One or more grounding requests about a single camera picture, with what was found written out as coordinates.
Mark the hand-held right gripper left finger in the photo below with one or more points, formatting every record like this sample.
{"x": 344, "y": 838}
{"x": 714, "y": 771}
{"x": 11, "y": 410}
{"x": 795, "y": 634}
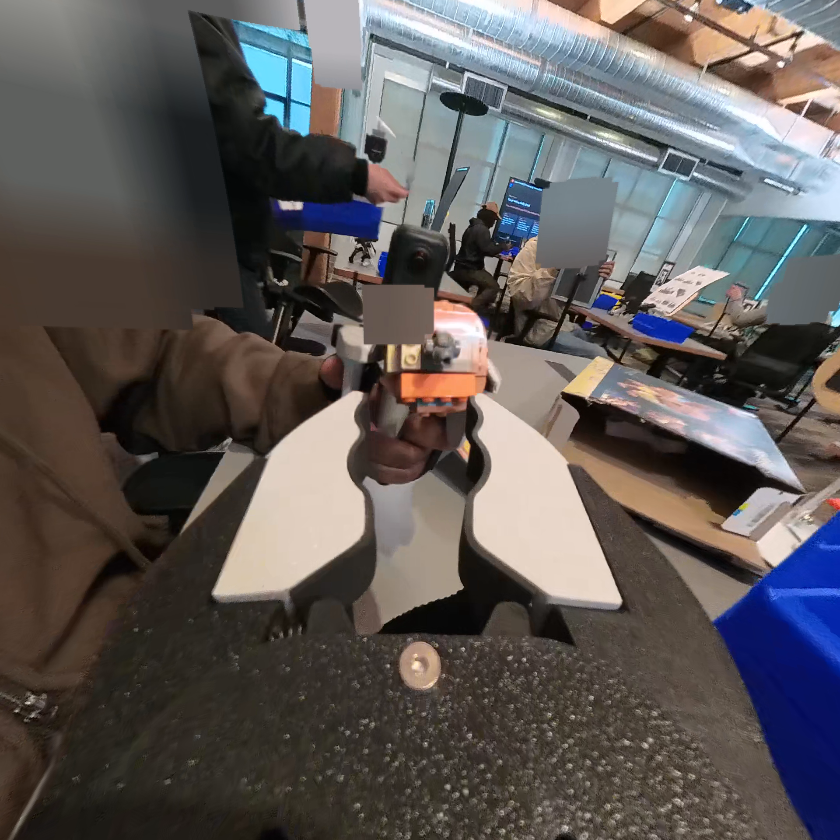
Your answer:
{"x": 289, "y": 525}

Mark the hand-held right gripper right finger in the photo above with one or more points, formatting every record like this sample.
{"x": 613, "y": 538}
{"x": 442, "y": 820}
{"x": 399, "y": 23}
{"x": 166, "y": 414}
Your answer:
{"x": 545, "y": 532}

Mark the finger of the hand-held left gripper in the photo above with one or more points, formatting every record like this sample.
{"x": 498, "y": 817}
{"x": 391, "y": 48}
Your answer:
{"x": 357, "y": 361}

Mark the small grey toy part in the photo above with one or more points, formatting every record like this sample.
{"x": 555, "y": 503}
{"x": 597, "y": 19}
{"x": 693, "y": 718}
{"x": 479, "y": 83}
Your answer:
{"x": 440, "y": 348}

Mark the brown toy brick model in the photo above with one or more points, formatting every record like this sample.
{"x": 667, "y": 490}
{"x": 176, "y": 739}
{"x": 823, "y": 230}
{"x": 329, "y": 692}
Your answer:
{"x": 453, "y": 381}

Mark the stack of blue plastic bins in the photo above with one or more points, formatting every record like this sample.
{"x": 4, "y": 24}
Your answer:
{"x": 788, "y": 683}

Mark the person's left forearm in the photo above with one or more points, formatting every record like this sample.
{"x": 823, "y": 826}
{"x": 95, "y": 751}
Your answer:
{"x": 197, "y": 381}

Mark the person's left hand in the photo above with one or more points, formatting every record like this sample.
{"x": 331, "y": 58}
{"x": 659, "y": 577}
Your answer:
{"x": 394, "y": 460}

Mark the black office chair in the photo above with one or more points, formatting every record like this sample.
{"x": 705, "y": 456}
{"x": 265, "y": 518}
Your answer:
{"x": 315, "y": 295}

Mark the small blue bin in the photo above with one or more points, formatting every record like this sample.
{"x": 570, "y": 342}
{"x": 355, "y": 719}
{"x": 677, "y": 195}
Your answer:
{"x": 328, "y": 218}
{"x": 663, "y": 328}

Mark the black pole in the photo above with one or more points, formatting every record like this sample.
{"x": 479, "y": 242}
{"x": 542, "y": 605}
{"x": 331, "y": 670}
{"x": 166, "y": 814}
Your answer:
{"x": 462, "y": 105}

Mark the printed cardboard box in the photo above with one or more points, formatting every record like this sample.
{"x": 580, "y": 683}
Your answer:
{"x": 683, "y": 433}

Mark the small white carton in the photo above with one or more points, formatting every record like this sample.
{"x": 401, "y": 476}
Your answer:
{"x": 757, "y": 512}

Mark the silver spiral pipes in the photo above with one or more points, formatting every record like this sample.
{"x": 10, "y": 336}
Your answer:
{"x": 591, "y": 66}

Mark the white sign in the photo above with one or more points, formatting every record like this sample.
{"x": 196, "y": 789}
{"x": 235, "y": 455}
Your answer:
{"x": 685, "y": 289}

